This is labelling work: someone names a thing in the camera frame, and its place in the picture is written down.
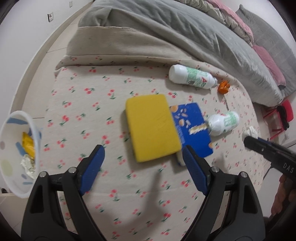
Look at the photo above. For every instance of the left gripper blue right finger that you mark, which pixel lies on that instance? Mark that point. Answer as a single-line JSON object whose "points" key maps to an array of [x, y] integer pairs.
{"points": [[198, 169]]}

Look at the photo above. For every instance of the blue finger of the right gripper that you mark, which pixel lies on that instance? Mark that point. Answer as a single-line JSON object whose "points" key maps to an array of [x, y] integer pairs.
{"points": [[263, 141], [267, 151]]}

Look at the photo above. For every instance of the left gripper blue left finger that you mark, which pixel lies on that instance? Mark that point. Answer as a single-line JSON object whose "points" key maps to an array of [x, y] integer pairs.
{"points": [[89, 167]]}

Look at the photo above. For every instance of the white tissue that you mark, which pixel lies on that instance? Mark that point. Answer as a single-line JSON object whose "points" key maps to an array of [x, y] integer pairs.
{"points": [[250, 131]]}

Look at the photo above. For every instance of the blue torn cardboard box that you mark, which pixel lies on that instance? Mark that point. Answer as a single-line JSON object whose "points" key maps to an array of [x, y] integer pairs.
{"points": [[192, 128]]}

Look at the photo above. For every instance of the white green capless bottle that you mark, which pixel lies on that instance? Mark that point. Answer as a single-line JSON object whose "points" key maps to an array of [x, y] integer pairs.
{"points": [[222, 123]]}

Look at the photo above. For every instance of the yellow sponge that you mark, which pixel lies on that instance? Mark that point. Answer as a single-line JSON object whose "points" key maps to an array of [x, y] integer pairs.
{"points": [[151, 127]]}

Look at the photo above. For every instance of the pale green paper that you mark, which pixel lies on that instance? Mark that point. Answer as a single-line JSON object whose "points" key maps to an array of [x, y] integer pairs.
{"points": [[28, 164]]}

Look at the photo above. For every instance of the yellow lemon snack bag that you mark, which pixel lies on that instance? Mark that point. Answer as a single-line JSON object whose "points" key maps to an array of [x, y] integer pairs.
{"points": [[28, 145]]}

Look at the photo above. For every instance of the orange peel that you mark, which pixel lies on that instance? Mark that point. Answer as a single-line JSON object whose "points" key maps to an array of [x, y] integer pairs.
{"points": [[224, 87]]}

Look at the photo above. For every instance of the white green yogurt bottle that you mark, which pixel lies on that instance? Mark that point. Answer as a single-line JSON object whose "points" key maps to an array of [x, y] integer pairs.
{"points": [[180, 74]]}

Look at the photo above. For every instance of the white patterned trash bin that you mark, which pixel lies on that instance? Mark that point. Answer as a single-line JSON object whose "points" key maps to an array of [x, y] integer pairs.
{"points": [[12, 152]]}

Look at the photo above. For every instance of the person's right hand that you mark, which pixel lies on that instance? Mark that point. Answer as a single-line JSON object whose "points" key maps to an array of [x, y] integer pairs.
{"points": [[280, 196]]}

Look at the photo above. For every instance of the red stool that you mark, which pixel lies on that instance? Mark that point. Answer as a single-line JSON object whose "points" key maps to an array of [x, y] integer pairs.
{"points": [[282, 115]]}

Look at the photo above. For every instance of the cherry print tablecloth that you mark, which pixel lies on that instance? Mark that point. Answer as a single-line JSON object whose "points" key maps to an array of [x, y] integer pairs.
{"points": [[133, 93]]}

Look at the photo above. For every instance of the pink pillow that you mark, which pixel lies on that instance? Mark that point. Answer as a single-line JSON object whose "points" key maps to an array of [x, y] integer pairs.
{"points": [[271, 65]]}

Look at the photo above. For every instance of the grey pillow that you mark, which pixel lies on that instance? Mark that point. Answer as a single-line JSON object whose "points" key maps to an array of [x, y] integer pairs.
{"points": [[267, 37]]}

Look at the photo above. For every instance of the grey blanket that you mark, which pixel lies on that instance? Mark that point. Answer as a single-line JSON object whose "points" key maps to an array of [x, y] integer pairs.
{"points": [[194, 32]]}

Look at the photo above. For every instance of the pink grey duvet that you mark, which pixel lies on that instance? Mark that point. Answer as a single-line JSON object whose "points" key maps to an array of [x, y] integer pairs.
{"points": [[224, 15]]}

